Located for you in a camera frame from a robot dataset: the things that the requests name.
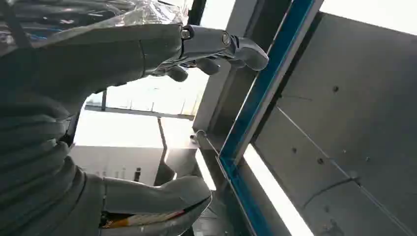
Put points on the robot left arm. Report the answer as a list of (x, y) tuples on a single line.
[(32, 169)]

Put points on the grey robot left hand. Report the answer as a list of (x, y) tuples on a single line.
[(97, 62)]

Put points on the short ceiling light strip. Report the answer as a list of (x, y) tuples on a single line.
[(205, 169)]

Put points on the blue ceiling beam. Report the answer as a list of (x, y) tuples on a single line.
[(260, 88)]

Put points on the clear plastic wrapping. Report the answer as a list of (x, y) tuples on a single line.
[(97, 13)]

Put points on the black ceiling post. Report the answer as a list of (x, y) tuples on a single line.
[(196, 11)]

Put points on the long ceiling light strip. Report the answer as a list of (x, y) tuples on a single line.
[(277, 195)]

